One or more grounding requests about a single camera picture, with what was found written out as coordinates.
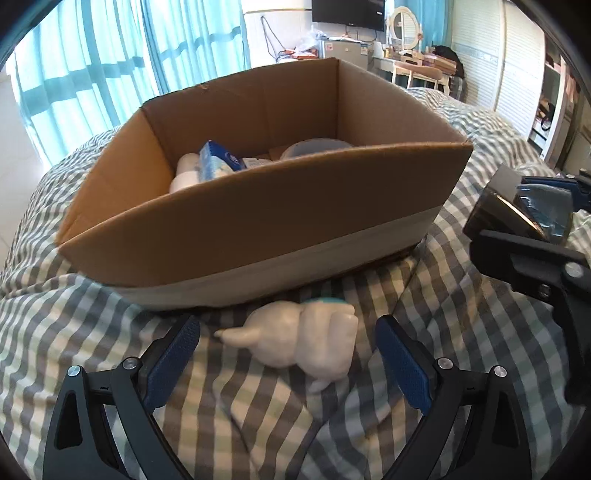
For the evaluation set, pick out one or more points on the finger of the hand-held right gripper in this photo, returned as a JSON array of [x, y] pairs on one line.
[[517, 256], [549, 182]]

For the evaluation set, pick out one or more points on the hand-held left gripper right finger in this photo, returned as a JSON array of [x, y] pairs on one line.
[[401, 364]]

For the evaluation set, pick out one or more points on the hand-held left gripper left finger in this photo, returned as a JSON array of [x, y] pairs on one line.
[[173, 364]]

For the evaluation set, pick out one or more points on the black plastic-wrapped box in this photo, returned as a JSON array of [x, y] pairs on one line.
[[508, 207]]

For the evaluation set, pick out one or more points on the white soft toy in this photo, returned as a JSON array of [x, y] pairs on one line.
[[300, 341]]

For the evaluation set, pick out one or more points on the brown cardboard box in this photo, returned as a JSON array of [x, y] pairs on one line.
[[277, 230]]

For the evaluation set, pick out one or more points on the white plastic bottle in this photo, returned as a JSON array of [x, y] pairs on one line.
[[187, 177]]

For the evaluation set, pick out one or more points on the blue tissue packet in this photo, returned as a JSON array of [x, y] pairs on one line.
[[217, 161]]

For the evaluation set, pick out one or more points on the clear plastic container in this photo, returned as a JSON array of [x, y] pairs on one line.
[[314, 146]]

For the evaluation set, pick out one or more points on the grey checked blanket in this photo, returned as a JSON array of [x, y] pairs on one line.
[[115, 332]]

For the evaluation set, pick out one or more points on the white sliding-door wardrobe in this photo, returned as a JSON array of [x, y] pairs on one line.
[[512, 60]]

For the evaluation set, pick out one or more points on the dark suitcase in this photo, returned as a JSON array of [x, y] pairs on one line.
[[458, 86]]

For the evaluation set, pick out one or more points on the black bag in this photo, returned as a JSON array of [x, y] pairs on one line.
[[450, 57]]

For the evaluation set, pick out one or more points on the white wooden chair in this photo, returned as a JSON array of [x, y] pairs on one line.
[[418, 69]]

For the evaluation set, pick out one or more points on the narrow teal curtain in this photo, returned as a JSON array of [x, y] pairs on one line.
[[443, 21]]

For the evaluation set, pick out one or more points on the white dressing table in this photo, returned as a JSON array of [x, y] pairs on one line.
[[383, 62]]

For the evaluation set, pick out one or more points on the white oval mirror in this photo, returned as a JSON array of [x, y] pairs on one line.
[[404, 27]]

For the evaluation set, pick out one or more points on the small grey fridge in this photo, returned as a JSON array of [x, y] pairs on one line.
[[344, 50]]

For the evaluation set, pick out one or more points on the crumpled plastic bag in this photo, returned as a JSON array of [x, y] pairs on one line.
[[309, 42]]

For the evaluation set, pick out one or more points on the wide teal curtain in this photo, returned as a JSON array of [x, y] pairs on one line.
[[69, 78]]

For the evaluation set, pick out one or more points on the black wall television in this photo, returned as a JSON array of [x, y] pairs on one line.
[[346, 13]]

